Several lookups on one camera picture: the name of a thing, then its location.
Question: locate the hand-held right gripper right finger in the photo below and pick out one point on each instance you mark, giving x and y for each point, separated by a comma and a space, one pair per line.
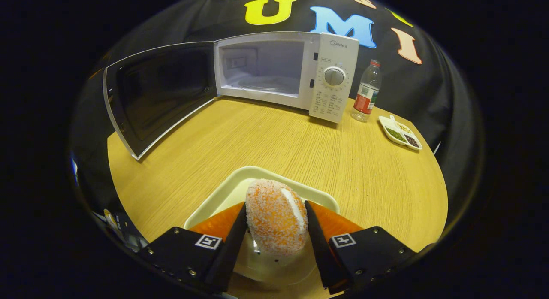
319, 247

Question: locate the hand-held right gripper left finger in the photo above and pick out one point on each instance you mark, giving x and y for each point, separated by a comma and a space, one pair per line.
229, 252

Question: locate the orange crumbed bread roll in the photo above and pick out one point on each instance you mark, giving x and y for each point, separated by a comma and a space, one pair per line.
274, 217

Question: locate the white microwave oven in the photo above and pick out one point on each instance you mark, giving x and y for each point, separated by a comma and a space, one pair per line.
334, 93

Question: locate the pale green square plate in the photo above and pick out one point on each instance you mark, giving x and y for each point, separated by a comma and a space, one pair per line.
231, 191

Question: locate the white divided dish of beans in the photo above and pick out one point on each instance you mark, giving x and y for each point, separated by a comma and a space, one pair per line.
399, 134

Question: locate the clear red label water bottle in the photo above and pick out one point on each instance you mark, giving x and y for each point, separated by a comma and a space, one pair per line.
365, 97

